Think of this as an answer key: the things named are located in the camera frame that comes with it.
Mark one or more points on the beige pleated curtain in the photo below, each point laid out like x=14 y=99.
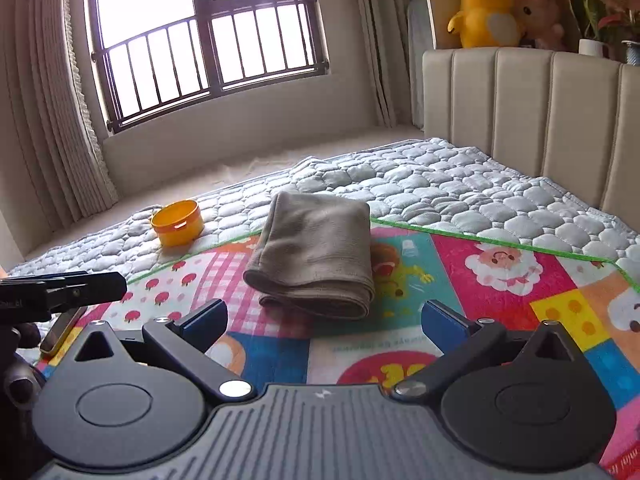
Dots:
x=45 y=110
x=380 y=40

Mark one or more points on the pink plush toy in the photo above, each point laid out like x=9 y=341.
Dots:
x=542 y=15

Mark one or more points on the yellow plastic container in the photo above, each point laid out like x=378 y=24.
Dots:
x=177 y=222

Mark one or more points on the gold edged smartphone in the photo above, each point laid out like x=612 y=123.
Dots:
x=62 y=331

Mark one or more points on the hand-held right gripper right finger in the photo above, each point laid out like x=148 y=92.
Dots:
x=442 y=322

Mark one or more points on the grey metal vase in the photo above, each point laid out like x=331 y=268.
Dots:
x=631 y=52

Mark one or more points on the green leafy houseplant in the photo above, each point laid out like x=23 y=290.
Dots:
x=595 y=5

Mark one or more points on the colourful cartoon play mat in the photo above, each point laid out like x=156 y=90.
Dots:
x=450 y=300

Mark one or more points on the white plant pot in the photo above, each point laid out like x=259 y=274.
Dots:
x=591 y=47

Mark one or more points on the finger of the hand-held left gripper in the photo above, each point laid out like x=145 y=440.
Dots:
x=95 y=287

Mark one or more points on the beige padded headboard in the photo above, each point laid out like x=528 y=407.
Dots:
x=540 y=110

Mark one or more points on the striped beige garment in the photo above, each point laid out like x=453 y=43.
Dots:
x=315 y=260

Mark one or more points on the grey quilted mattress pad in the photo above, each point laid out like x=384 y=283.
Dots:
x=450 y=185

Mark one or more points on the person's left hand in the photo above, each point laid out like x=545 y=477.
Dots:
x=22 y=336

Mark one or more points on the yellow duck plush toy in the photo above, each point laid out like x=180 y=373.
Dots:
x=482 y=10

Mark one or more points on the dark framed window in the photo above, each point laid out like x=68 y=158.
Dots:
x=205 y=40

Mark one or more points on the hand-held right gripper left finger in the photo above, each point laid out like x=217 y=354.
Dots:
x=202 y=321

